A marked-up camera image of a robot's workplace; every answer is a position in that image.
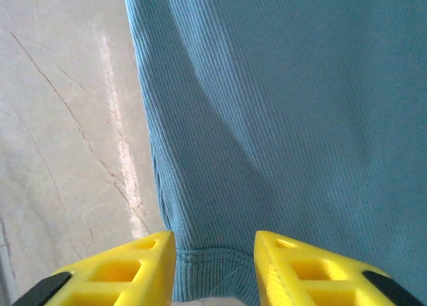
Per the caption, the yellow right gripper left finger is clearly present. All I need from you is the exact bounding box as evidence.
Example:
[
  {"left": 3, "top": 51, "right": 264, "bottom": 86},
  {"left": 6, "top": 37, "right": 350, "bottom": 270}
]
[{"left": 11, "top": 231, "right": 177, "bottom": 306}]

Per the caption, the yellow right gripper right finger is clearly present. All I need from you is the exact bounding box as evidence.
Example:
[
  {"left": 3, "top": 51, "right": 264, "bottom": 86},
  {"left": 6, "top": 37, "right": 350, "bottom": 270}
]
[{"left": 254, "top": 230, "right": 424, "bottom": 306}]

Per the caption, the blue tank top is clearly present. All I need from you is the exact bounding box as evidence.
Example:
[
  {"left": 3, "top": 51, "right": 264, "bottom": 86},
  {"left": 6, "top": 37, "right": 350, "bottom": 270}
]
[{"left": 121, "top": 0, "right": 427, "bottom": 306}]

